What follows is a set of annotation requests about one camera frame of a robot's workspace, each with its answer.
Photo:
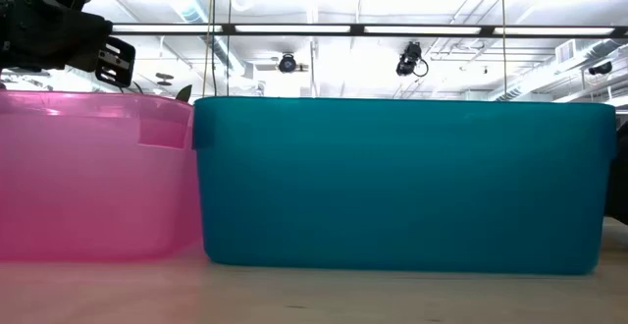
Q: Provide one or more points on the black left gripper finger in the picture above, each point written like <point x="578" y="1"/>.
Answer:
<point x="120" y="56"/>

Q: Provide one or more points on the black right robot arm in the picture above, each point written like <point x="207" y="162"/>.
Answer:
<point x="620" y="177"/>

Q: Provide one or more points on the green potted plant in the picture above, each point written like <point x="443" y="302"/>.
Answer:
<point x="184" y="94"/>

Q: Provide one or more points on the pink translucent plastic bin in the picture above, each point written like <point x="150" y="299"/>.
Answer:
<point x="93" y="181"/>

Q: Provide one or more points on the black ceiling spotlight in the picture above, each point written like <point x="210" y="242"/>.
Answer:
<point x="287" y="63"/>
<point x="601" y="68"/>
<point x="408" y="60"/>

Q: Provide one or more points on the black ceiling light track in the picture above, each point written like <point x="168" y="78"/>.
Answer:
<point x="358" y="30"/>

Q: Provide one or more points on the silver ventilation duct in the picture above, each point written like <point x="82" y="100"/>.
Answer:
<point x="589" y="51"/>

